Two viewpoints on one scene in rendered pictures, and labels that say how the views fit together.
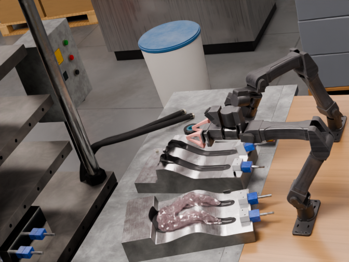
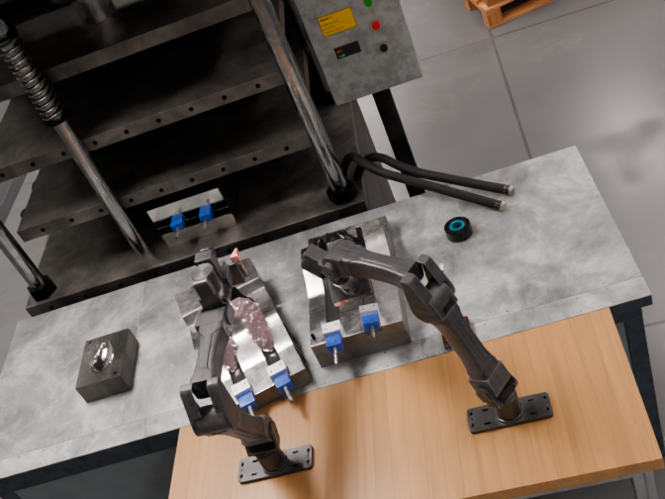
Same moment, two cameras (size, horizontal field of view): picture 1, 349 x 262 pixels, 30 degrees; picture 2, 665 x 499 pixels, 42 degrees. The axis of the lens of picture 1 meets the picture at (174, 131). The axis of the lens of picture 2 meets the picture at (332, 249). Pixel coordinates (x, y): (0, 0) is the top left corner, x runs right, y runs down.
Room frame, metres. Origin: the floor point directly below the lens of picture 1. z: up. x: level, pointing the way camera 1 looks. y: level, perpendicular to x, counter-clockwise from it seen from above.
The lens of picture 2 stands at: (1.87, -1.89, 2.48)
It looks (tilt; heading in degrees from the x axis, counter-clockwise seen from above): 38 degrees down; 74
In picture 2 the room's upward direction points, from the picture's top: 25 degrees counter-clockwise
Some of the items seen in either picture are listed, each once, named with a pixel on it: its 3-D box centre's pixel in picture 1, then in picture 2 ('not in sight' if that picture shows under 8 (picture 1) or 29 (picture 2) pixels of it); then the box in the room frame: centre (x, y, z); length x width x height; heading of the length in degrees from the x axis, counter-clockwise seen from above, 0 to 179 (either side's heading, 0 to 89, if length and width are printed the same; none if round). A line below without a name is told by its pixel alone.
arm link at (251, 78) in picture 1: (281, 74); (385, 277); (2.34, -0.49, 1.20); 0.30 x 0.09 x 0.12; 112
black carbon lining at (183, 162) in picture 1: (194, 155); (342, 270); (2.38, -0.05, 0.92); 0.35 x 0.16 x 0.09; 62
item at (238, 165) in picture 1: (249, 167); (334, 346); (2.22, -0.25, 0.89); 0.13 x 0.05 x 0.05; 62
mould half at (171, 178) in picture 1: (194, 162); (351, 277); (2.40, -0.04, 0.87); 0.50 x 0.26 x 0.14; 62
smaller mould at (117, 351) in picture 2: not in sight; (108, 364); (1.68, 0.32, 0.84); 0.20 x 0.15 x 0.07; 62
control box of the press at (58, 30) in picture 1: (88, 159); (405, 158); (2.92, 0.48, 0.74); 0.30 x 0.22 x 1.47; 152
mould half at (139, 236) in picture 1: (188, 220); (238, 335); (2.04, 0.05, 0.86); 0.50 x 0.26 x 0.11; 79
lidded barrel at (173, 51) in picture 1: (178, 68); not in sight; (4.57, -0.17, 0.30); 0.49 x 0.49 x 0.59
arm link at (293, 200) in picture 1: (299, 197); (259, 438); (1.92, -0.38, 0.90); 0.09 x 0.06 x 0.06; 149
